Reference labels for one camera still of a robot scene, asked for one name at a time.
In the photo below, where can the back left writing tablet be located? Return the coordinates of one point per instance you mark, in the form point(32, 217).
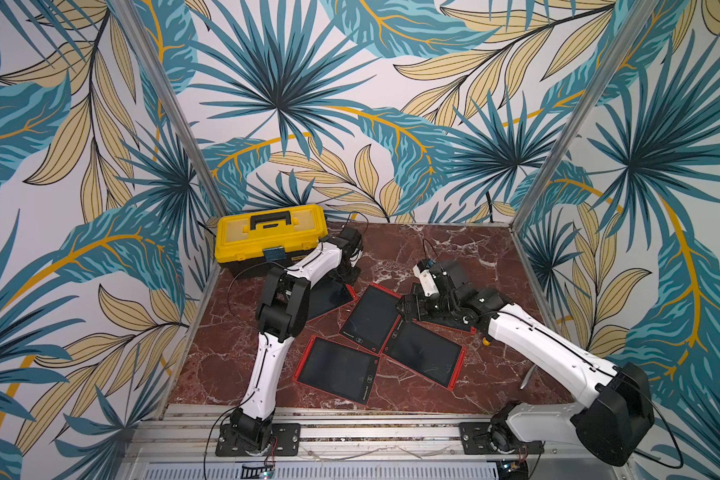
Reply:
point(372, 319)

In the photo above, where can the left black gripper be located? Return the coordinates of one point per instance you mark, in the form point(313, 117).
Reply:
point(354, 277)

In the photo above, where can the aluminium front rail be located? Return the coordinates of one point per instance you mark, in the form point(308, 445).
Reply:
point(340, 444)

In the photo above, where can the writing tablet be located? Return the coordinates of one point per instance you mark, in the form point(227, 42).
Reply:
point(327, 296)
point(426, 353)
point(338, 369)
point(372, 319)
point(455, 322)

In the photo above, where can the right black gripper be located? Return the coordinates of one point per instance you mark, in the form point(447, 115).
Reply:
point(417, 306)

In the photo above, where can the yellow black toolbox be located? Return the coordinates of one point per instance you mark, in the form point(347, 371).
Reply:
point(283, 236)

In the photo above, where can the back right writing tablet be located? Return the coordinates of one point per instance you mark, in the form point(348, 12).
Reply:
point(455, 322)

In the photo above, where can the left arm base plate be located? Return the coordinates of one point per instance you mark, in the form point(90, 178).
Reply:
point(279, 439)

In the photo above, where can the middle right writing tablet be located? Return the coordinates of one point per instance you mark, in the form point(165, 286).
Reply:
point(426, 353)

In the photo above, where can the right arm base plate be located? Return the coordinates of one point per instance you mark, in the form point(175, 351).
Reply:
point(487, 437)

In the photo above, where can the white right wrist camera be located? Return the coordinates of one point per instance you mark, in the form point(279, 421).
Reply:
point(431, 278)

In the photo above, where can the front left writing tablet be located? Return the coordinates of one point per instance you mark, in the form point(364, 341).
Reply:
point(338, 369)

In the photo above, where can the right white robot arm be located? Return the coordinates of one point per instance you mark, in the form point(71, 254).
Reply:
point(611, 409)

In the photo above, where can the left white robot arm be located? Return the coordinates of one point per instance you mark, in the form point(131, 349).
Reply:
point(281, 316)

